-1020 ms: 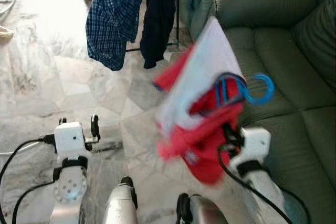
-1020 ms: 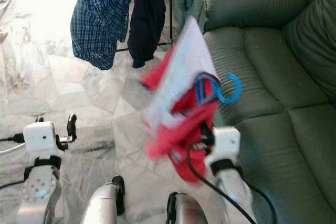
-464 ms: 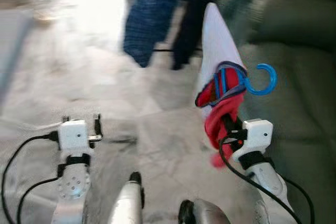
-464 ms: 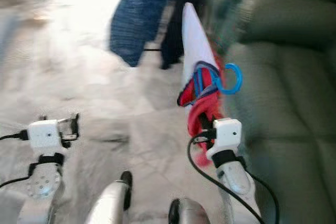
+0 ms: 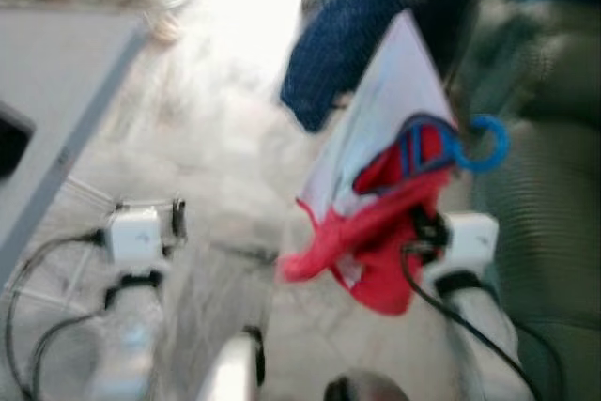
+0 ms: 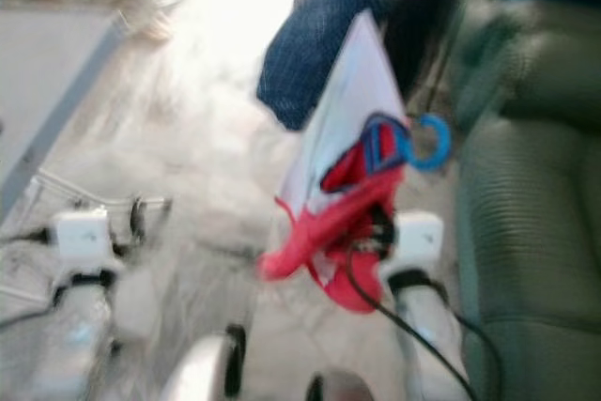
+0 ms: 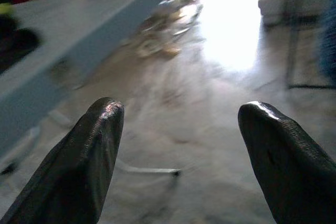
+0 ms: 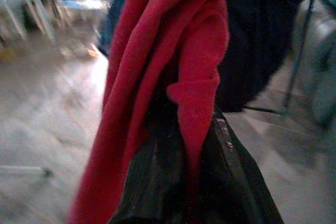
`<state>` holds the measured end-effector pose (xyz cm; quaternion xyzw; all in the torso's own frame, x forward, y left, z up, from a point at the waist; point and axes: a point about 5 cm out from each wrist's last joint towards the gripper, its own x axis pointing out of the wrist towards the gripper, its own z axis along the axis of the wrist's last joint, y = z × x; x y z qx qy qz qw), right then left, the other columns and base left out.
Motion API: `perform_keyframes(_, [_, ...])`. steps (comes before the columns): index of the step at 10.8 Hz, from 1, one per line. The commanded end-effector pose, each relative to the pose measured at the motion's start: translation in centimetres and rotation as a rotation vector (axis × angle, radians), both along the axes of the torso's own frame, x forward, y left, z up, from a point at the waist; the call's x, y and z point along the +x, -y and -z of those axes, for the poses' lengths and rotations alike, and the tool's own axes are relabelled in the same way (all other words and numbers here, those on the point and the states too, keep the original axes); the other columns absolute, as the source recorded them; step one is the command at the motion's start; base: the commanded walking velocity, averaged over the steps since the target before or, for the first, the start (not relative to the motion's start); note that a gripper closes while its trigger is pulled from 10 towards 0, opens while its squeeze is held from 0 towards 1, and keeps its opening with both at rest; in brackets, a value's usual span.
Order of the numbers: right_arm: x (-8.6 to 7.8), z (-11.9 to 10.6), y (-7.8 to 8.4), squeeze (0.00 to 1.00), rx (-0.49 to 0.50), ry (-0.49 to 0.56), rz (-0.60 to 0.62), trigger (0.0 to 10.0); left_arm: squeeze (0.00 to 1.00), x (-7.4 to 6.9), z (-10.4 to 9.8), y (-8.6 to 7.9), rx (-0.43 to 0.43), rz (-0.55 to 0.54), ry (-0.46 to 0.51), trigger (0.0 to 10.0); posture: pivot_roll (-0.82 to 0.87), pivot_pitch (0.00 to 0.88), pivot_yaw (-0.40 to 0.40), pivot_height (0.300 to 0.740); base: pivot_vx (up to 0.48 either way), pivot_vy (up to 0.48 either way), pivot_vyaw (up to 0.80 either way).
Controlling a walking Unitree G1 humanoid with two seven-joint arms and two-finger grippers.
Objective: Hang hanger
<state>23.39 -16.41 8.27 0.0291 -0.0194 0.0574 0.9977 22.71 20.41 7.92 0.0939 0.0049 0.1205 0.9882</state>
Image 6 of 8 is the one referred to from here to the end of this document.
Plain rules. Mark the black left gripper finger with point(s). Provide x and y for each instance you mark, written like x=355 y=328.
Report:
x=140 y=218

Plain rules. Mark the red and white shirt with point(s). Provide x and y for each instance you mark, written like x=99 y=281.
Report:
x=347 y=232

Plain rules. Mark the blue plastic hanger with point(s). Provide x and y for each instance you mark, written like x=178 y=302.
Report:
x=445 y=143

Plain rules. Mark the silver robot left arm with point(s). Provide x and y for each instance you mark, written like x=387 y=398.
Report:
x=80 y=326

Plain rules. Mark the green leather sofa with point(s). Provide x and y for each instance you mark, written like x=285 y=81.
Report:
x=535 y=232

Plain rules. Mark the robot right leg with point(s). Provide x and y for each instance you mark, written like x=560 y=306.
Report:
x=338 y=387

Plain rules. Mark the robot leg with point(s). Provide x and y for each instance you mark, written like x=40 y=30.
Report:
x=338 y=387
x=202 y=373

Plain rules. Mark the robot left leg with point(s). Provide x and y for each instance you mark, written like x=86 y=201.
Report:
x=202 y=373

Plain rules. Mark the blue plaid shirt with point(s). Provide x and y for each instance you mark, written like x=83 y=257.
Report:
x=315 y=44

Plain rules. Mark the dark navy garment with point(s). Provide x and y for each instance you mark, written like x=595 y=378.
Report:
x=423 y=21

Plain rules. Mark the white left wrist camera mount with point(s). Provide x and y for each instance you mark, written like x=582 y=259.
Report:
x=82 y=235

